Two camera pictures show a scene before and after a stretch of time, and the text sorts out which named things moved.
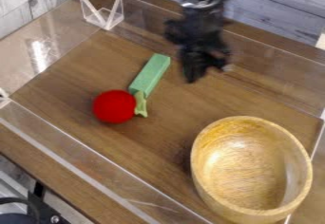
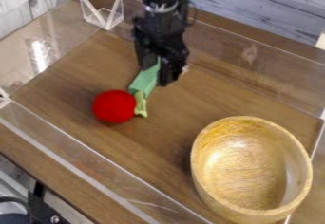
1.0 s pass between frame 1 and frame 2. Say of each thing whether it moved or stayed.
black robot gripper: moved
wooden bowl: stayed
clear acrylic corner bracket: stayed
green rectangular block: stayed
